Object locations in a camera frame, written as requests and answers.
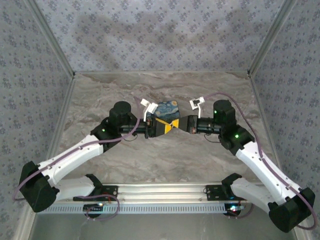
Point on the small black circuit board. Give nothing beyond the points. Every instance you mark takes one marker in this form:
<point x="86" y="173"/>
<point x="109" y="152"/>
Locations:
<point x="93" y="208"/>
<point x="233" y="208"/>

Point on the starry night print tin box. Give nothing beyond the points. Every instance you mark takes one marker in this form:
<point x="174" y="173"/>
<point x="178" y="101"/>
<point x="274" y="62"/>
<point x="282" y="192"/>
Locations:
<point x="166" y="108"/>

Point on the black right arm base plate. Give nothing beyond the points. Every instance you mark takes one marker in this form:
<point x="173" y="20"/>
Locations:
<point x="212" y="192"/>

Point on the grey metal panel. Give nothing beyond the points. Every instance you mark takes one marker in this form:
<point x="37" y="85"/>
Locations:
<point x="162" y="227"/>

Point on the aluminium frame bar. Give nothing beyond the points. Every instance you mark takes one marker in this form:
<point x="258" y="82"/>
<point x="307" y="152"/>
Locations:
<point x="27" y="227"/>
<point x="301" y="235"/>

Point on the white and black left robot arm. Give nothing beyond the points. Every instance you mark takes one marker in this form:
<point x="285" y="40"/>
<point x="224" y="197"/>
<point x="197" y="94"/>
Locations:
<point x="75" y="152"/>

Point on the aluminium table edge rail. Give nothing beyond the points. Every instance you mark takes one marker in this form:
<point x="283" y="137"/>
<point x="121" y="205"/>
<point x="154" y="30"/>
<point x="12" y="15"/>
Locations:
<point x="262" y="112"/>
<point x="63" y="112"/>

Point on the aluminium frame post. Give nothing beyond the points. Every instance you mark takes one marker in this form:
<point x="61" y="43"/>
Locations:
<point x="53" y="40"/>
<point x="271" y="37"/>

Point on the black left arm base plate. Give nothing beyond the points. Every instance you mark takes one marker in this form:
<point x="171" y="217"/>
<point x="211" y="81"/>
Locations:
<point x="110" y="190"/>

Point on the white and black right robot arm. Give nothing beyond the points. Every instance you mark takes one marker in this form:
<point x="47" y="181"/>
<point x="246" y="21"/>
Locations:
<point x="262" y="162"/>

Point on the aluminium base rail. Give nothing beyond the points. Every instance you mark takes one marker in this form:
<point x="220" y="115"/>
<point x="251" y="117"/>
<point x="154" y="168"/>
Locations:
<point x="162" y="191"/>

